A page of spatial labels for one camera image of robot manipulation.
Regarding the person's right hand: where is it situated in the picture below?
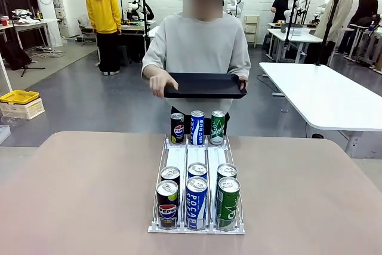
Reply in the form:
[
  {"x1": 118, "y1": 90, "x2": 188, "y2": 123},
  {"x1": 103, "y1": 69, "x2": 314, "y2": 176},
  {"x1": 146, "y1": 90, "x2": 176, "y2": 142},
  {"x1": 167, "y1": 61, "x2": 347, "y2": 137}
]
[{"x1": 149, "y1": 71, "x2": 180, "y2": 99}]

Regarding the black serving tray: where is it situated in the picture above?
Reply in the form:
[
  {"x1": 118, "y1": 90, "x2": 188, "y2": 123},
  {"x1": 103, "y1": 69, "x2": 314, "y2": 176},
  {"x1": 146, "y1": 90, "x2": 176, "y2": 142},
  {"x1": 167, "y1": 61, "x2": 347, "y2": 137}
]
[{"x1": 163, "y1": 72, "x2": 248, "y2": 99}]

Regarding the black Pepsi can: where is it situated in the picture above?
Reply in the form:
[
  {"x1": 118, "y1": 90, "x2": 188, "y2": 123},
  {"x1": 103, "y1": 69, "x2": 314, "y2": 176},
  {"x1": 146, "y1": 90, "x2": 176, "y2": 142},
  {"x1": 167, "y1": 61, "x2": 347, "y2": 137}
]
[
  {"x1": 170, "y1": 112, "x2": 185, "y2": 144},
  {"x1": 160, "y1": 166, "x2": 181, "y2": 189},
  {"x1": 156, "y1": 180, "x2": 180, "y2": 230}
]

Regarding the person's right forearm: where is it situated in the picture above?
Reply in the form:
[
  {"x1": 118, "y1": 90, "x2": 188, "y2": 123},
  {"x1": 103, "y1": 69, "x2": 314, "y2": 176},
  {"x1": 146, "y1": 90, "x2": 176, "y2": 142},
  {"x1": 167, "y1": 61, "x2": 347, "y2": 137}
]
[{"x1": 142, "y1": 66, "x2": 167, "y2": 81}]

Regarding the person in grey sweater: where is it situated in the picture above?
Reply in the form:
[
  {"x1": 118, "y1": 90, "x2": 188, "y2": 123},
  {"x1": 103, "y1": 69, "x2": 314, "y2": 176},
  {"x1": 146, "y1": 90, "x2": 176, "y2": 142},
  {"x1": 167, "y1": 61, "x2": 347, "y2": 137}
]
[{"x1": 141, "y1": 0, "x2": 251, "y2": 136}]

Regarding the person in black t-shirt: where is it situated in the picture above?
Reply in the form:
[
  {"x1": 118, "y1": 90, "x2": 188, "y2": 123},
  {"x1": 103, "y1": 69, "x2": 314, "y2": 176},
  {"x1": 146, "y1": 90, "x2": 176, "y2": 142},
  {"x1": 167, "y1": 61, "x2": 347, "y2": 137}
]
[{"x1": 270, "y1": 0, "x2": 292, "y2": 23}]

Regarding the person in yellow hoodie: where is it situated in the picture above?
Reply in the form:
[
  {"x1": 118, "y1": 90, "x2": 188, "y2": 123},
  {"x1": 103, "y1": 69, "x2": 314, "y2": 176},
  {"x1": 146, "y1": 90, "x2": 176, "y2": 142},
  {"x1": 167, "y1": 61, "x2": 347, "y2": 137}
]
[{"x1": 85, "y1": 0, "x2": 122, "y2": 76}]

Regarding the person in beige coat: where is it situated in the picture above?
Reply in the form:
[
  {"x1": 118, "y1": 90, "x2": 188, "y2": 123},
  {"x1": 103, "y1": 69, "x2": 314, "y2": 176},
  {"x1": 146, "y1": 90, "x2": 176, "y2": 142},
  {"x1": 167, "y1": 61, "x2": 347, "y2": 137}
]
[{"x1": 313, "y1": 0, "x2": 353, "y2": 66}]

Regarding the person in black sweater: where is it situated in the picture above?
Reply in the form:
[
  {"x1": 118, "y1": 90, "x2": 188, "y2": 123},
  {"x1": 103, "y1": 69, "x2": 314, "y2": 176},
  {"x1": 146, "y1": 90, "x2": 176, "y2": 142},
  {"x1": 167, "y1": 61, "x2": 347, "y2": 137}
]
[{"x1": 337, "y1": 0, "x2": 379, "y2": 56}]

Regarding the white drawer cabinet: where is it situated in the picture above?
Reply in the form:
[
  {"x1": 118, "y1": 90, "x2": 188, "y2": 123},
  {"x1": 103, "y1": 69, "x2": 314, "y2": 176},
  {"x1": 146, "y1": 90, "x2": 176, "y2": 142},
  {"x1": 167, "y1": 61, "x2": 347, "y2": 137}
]
[{"x1": 244, "y1": 15, "x2": 260, "y2": 48}]

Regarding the green Chilsung can star print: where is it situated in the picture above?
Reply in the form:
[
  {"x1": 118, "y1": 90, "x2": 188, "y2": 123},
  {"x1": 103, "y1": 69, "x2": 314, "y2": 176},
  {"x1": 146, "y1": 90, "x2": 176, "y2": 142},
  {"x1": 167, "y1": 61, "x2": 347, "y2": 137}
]
[{"x1": 210, "y1": 110, "x2": 226, "y2": 146}]

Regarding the blue Pocari can Korean print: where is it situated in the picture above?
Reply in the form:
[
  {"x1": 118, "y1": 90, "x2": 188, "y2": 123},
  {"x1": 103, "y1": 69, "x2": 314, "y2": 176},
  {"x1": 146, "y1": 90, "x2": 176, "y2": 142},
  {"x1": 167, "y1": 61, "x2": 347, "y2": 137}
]
[{"x1": 190, "y1": 110, "x2": 206, "y2": 146}]

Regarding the white background work table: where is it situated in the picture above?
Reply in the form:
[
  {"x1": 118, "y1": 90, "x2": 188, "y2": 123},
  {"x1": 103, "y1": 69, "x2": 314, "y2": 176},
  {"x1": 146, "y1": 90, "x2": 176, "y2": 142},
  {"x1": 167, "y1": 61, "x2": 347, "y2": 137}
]
[{"x1": 266, "y1": 27, "x2": 324, "y2": 63}]

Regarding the black light stand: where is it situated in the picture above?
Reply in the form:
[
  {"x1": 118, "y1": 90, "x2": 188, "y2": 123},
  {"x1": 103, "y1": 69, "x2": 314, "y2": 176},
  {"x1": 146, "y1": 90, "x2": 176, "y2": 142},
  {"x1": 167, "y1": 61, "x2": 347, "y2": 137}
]
[{"x1": 282, "y1": 0, "x2": 313, "y2": 60}]

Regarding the white can dispenser rack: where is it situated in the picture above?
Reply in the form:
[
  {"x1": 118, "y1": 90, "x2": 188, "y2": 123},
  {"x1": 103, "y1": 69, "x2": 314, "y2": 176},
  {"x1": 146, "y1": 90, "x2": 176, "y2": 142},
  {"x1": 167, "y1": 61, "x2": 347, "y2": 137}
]
[{"x1": 147, "y1": 134, "x2": 246, "y2": 235}]

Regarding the large white table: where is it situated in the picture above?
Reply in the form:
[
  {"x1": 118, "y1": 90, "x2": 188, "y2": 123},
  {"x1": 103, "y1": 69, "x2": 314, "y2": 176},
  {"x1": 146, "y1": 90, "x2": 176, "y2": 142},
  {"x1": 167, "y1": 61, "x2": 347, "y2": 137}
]
[{"x1": 258, "y1": 62, "x2": 382, "y2": 160}]

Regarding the green Chilsung cider can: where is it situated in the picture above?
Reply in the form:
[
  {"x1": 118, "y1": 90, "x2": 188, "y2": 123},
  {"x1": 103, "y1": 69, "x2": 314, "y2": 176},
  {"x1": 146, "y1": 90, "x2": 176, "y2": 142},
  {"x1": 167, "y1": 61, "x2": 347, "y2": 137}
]
[
  {"x1": 216, "y1": 163, "x2": 238, "y2": 182},
  {"x1": 215, "y1": 177, "x2": 241, "y2": 231}
]

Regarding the blue Pocari Sweat can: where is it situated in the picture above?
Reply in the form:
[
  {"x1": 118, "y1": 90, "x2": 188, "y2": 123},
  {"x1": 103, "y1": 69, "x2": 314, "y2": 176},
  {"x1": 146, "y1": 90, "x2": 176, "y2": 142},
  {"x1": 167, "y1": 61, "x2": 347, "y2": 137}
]
[
  {"x1": 187, "y1": 162, "x2": 208, "y2": 181},
  {"x1": 185, "y1": 176, "x2": 209, "y2": 231}
]

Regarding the white plastic crate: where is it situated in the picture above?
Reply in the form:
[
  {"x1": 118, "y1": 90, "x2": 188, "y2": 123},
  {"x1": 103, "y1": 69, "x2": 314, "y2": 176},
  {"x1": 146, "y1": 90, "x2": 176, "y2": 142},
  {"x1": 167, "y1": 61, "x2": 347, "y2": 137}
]
[{"x1": 0, "y1": 97, "x2": 46, "y2": 121}]

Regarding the yellow crate lid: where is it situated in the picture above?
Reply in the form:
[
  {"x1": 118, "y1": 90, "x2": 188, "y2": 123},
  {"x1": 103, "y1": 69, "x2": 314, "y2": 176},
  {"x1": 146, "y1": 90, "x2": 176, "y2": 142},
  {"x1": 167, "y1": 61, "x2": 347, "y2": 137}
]
[{"x1": 0, "y1": 90, "x2": 41, "y2": 106}]

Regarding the cluttered white side table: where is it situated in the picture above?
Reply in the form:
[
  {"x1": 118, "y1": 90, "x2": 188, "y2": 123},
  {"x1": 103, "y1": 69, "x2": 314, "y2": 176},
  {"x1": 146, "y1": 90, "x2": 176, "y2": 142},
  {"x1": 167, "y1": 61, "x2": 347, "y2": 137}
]
[{"x1": 0, "y1": 18, "x2": 60, "y2": 54}]

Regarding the black bag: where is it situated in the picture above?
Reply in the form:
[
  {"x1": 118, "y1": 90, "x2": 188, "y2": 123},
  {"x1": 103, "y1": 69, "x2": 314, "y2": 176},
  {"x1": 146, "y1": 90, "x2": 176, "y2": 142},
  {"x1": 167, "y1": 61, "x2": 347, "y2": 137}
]
[{"x1": 0, "y1": 39, "x2": 32, "y2": 71}]

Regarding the black camera stand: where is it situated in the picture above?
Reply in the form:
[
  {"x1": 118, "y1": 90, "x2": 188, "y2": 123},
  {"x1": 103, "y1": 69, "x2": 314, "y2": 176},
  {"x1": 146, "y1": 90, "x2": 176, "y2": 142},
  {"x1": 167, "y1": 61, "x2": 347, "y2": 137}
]
[{"x1": 315, "y1": 0, "x2": 344, "y2": 66}]

